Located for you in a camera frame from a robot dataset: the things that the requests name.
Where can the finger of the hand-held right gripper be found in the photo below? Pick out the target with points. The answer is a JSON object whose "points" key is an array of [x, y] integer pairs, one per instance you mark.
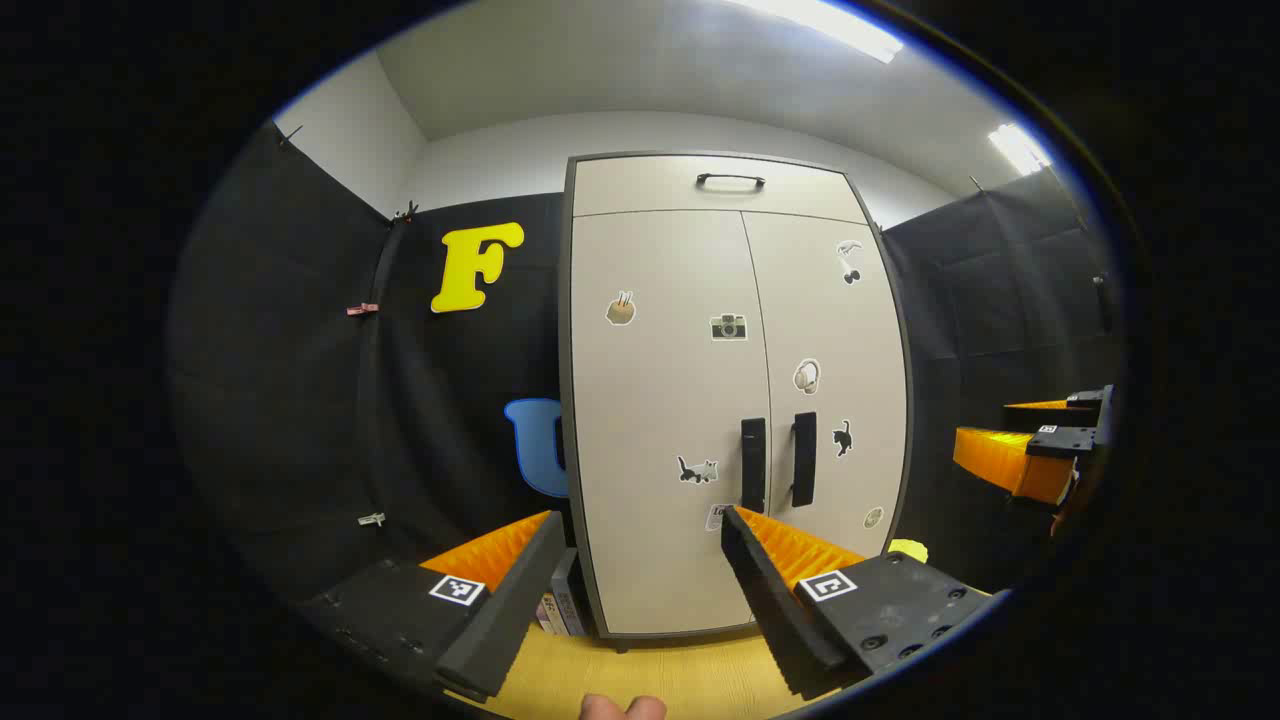
{"points": [[1010, 462], [1085, 405]]}

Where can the white cabinet drawer front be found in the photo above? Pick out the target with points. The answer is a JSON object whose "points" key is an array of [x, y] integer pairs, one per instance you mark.
{"points": [[640, 185]]}

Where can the white double-door shoe cabinet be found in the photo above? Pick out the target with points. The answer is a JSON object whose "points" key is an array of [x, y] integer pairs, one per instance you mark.
{"points": [[660, 190]]}

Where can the pink clip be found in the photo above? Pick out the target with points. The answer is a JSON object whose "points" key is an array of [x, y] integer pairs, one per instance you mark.
{"points": [[362, 309]]}

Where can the white cabinet door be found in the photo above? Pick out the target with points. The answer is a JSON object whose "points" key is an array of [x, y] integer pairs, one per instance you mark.
{"points": [[830, 330], [650, 400]]}

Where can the ceiling light strip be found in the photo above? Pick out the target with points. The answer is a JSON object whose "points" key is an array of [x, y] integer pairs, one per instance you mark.
{"points": [[1020, 148], [830, 25]]}

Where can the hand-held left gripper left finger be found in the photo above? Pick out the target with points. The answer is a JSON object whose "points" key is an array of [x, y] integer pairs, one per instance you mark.
{"points": [[505, 610]]}

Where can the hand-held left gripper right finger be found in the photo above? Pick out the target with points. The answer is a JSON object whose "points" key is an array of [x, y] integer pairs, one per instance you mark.
{"points": [[775, 610]]}

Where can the black backdrop cloth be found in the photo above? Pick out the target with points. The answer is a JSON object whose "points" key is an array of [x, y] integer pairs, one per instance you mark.
{"points": [[300, 380]]}

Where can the upright books beside cabinet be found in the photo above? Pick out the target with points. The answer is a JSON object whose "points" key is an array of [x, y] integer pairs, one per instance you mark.
{"points": [[568, 600]]}

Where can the black clip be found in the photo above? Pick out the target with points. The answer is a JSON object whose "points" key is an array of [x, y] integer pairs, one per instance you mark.
{"points": [[405, 213]]}

